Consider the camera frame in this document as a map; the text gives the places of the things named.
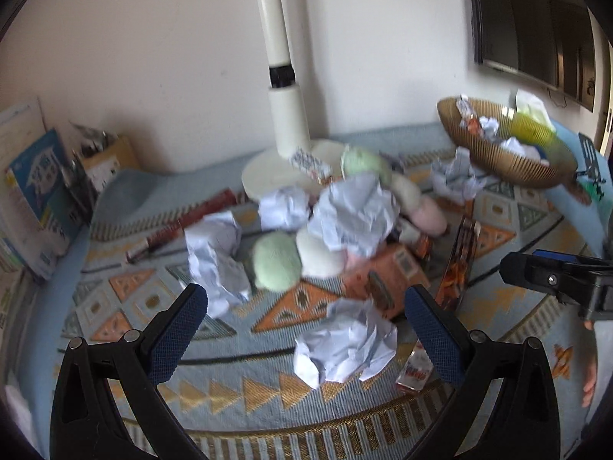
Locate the black wall monitor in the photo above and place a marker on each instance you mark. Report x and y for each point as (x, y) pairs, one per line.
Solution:
(548, 41)

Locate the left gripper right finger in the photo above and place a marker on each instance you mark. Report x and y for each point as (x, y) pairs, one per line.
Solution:
(524, 423)

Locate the pink plush ball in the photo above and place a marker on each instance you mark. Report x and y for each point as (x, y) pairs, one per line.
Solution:
(428, 218)

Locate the dark red long box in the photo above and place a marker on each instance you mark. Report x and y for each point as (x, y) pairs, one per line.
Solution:
(175, 228)

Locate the person's right hand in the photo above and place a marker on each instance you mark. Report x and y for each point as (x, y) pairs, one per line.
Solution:
(590, 381)

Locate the crumpled paper in basket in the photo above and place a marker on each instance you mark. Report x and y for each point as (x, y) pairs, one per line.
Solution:
(482, 127)
(530, 152)

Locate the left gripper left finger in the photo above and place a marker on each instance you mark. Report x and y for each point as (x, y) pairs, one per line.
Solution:
(85, 421)

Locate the green plush ball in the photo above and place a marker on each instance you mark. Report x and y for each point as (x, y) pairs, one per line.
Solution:
(276, 262)
(357, 160)

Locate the orange cartoon long box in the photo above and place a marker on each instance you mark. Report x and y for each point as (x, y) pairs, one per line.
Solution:
(454, 280)

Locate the white plush ball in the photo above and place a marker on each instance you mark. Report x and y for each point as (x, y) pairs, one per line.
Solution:
(316, 259)

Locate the white desk lamp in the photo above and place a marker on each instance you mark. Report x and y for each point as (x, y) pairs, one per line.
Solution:
(296, 159)

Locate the crumpled paper ball centre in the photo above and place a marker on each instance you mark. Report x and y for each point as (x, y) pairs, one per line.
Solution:
(356, 215)

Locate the patterned blue table cloth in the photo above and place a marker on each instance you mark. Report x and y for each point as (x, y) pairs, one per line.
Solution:
(235, 390)

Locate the crumpled paper ball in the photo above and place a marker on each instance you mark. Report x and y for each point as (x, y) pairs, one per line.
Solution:
(212, 243)
(356, 215)
(353, 340)

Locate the brown woven basket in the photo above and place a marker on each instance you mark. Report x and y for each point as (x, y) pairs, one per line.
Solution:
(504, 165)

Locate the orange flat box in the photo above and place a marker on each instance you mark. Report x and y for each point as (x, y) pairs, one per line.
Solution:
(384, 279)

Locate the stack of books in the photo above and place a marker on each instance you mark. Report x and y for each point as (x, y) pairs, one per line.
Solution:
(24, 243)

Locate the crumpled paper ball left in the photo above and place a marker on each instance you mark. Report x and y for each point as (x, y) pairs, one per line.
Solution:
(212, 243)

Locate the blue cover book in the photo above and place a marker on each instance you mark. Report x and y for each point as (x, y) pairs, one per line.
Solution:
(38, 171)

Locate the green tissue pack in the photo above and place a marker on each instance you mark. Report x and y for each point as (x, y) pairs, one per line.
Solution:
(530, 121)

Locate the tan pen holder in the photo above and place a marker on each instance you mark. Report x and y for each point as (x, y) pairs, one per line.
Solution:
(103, 155)

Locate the crumpled paper ball front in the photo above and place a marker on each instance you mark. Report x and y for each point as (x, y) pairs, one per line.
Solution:
(353, 340)

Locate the small red white packet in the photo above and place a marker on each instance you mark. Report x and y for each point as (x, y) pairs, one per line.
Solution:
(416, 371)

